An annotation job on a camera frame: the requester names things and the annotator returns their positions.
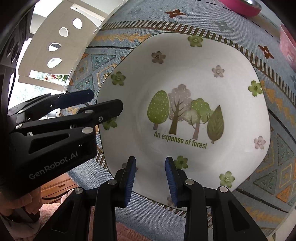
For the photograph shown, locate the patterned blue table mat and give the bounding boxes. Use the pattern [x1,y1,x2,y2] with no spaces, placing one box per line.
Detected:
[68,1,295,240]

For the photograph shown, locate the forest print square plate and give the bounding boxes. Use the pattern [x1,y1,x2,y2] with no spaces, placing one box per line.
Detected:
[97,33,271,204]

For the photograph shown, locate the person's left hand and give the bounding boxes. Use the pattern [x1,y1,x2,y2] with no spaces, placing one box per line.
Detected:
[1,187,43,226]

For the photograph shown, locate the pink steel bowl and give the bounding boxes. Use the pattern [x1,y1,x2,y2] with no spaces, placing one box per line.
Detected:
[220,0,262,17]

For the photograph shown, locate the white chair with holes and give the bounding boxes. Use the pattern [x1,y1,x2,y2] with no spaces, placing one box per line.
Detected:
[17,0,110,92]

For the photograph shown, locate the pink cartoon bowl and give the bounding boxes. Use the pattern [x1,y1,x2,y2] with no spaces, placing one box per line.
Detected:
[280,24,296,71]

